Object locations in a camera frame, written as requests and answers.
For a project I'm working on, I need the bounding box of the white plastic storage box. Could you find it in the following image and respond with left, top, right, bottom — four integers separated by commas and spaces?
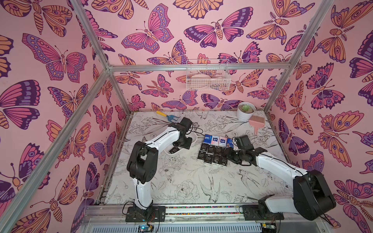
164, 133, 198, 155

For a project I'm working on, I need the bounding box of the black Face tissue pack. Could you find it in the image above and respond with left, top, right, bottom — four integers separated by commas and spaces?
219, 156, 228, 167
169, 147, 180, 154
200, 143, 209, 152
197, 151, 206, 161
207, 145, 216, 154
212, 154, 221, 165
204, 154, 213, 165
214, 146, 224, 156
222, 148, 231, 157

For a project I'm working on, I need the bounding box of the blue cartoon tissue pack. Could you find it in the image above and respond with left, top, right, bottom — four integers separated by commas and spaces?
226, 138, 234, 148

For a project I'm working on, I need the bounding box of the blue pocket tissue pack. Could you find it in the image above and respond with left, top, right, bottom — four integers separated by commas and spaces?
203, 134, 212, 145

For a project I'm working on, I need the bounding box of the light pink tissue pack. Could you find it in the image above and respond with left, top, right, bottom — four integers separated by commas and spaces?
219, 136, 227, 148

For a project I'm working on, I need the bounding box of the pink white tissue pack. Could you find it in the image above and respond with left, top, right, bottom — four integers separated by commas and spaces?
211, 136, 220, 146

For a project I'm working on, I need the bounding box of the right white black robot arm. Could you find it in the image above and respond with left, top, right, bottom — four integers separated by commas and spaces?
223, 136, 337, 220

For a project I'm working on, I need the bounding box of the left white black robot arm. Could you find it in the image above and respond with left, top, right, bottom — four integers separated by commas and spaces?
127, 117, 193, 210

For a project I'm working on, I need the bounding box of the blue yellow garden fork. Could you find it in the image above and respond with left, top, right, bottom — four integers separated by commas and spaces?
156, 111, 179, 123

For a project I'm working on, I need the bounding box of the pink brush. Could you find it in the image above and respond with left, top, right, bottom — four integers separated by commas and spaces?
249, 116, 266, 136

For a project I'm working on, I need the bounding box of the white pot with succulent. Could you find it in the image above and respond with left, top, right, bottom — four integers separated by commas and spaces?
237, 102, 256, 122

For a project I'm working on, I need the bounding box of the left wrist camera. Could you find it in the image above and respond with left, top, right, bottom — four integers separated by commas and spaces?
179, 117, 193, 132

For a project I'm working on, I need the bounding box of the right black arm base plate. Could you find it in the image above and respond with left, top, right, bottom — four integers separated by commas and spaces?
241, 204, 285, 222

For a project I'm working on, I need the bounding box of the white wire wall basket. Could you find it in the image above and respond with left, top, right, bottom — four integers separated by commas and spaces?
185, 62, 231, 91

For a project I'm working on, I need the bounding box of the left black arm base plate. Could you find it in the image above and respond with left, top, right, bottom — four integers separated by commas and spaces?
125, 206, 166, 222

